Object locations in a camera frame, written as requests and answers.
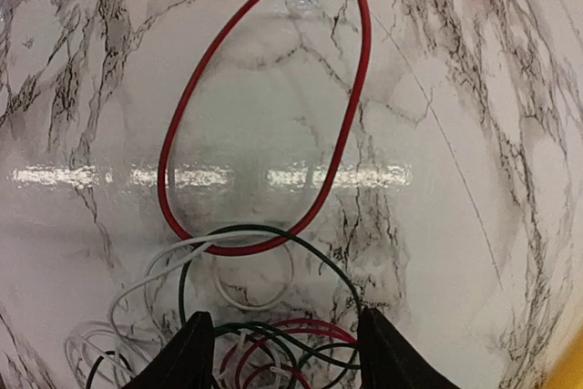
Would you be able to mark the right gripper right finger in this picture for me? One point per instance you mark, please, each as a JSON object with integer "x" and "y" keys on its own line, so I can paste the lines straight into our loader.
{"x": 388, "y": 360}

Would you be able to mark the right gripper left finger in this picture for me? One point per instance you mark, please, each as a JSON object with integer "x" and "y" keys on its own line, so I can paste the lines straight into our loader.
{"x": 185, "y": 362}

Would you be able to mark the yellow bin right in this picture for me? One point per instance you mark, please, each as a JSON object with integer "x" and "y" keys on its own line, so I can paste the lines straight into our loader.
{"x": 568, "y": 373}

